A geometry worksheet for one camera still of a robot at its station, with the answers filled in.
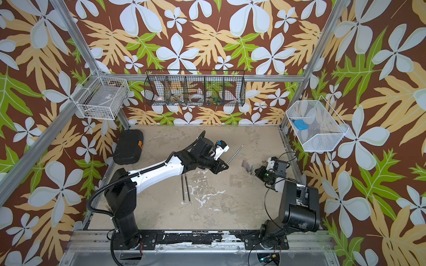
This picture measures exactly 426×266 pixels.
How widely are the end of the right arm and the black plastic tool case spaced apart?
74cm

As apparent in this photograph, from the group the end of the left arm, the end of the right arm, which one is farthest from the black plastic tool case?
the end of the right arm

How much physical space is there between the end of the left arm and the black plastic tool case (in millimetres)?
485

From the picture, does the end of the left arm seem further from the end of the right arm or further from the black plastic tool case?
the black plastic tool case

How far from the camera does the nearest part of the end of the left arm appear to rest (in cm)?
62

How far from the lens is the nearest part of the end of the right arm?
2.46 ft

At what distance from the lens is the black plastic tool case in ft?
3.21
